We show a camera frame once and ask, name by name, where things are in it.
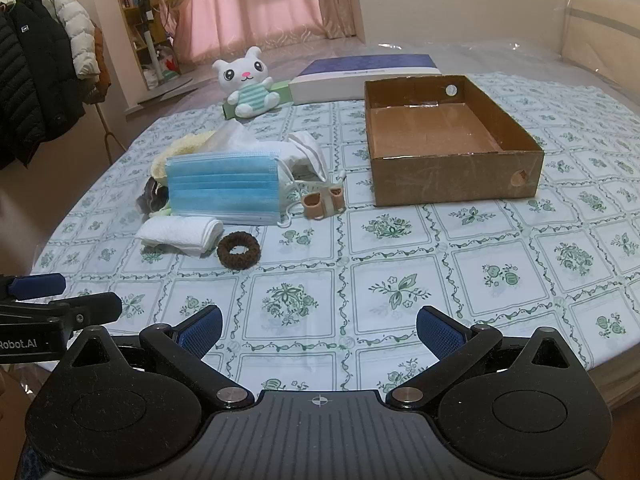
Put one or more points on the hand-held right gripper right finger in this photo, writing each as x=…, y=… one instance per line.
x=440, y=332

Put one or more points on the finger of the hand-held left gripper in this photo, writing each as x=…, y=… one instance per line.
x=95, y=307
x=40, y=285

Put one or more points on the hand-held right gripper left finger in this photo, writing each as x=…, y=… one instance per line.
x=200, y=332

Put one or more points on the brown hair scrunchie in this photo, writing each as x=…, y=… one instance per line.
x=223, y=251

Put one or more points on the white towel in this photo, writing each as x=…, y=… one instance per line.
x=180, y=232

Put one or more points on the light green cloth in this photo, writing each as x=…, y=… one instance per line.
x=162, y=213

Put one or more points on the dark grey cloth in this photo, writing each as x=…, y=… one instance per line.
x=150, y=195

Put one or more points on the blue face mask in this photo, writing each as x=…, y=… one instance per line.
x=220, y=190

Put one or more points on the brown cardboard box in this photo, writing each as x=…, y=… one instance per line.
x=450, y=180

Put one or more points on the tan toe sleeves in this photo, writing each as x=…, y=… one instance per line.
x=312, y=206

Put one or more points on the pale yellow towel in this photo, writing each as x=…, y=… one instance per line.
x=175, y=152

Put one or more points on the white cloth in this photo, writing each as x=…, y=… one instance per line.
x=235, y=137

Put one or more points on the white face mask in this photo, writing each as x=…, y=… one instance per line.
x=305, y=152

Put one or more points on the green floral tablecloth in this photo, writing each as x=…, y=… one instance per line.
x=400, y=260

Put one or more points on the black puffer jacket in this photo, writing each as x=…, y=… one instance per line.
x=30, y=70

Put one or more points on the brown jacket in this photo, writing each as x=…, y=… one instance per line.
x=102, y=70

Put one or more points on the white plush cat toy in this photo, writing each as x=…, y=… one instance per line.
x=247, y=95

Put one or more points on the white puffer jacket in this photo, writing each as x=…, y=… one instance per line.
x=80, y=35

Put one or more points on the light green box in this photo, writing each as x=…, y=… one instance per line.
x=282, y=91

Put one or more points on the standing fan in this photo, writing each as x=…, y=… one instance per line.
x=152, y=50

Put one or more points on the blue and white flat box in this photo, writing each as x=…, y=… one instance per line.
x=365, y=67

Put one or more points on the clear plastic sheet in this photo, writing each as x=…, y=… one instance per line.
x=500, y=55

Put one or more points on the pink curtain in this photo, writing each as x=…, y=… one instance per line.
x=260, y=5

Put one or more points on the beige bed headboard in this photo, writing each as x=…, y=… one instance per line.
x=600, y=25

